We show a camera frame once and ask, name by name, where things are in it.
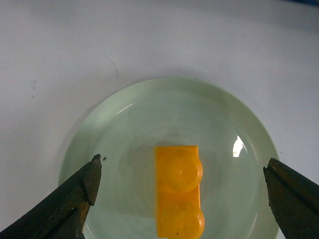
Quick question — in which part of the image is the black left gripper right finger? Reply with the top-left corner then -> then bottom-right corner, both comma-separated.
263,158 -> 319,239

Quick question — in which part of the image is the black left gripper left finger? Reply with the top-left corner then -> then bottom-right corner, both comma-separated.
0,154 -> 102,239

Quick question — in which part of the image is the yellow two-stud toy block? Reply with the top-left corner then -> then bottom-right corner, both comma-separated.
154,145 -> 205,239

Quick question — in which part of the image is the pale green round plate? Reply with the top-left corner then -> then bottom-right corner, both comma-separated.
60,78 -> 278,239

